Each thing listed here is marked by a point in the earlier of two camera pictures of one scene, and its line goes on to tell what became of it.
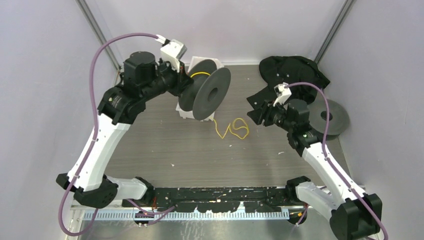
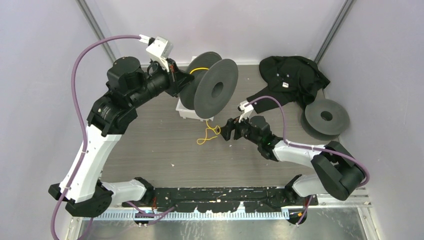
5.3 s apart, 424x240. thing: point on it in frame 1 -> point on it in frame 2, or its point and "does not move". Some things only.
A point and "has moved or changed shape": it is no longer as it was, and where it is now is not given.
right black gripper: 264,112 -> 226,131
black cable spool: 210,87 has moved or changed shape
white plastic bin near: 190,114 does not move
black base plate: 204,199 does not move
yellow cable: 222,137 has moved or changed shape
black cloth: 289,69 does not move
